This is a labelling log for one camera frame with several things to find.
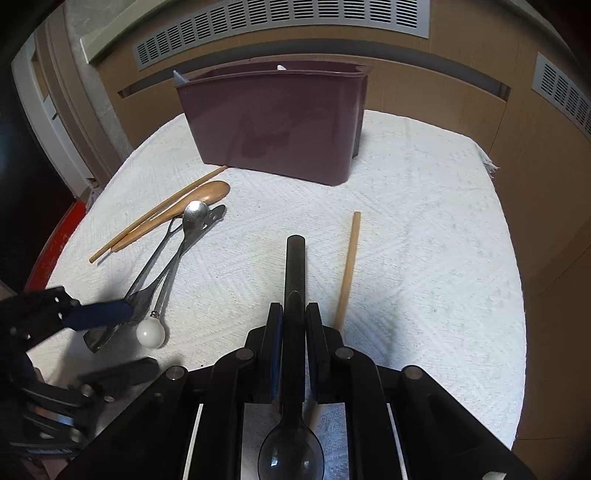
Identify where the black shovel shaped spoon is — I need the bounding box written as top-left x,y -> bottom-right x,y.
83,216 -> 182,353

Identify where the wooden chopstick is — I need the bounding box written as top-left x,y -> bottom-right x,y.
334,211 -> 362,330
88,166 -> 229,263

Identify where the dark metal face-handle spoon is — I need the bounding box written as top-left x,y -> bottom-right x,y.
135,201 -> 226,310

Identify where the small grey vent grille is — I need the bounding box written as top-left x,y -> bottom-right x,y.
532,53 -> 591,139

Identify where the wooden spoon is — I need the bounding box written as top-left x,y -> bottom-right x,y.
111,181 -> 230,252

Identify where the white textured table cloth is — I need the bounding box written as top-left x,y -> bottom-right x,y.
27,109 -> 529,480

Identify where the steel spoon white ball end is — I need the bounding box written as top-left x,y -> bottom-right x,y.
134,201 -> 209,349

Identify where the long grey vent grille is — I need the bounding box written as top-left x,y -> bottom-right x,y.
132,0 -> 431,70

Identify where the light blue plastic spoon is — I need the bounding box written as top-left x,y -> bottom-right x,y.
172,70 -> 189,86

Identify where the maroon plastic utensil holder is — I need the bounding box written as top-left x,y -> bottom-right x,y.
175,59 -> 370,186

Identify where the long black handled spoon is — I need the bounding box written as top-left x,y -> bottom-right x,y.
257,235 -> 325,479

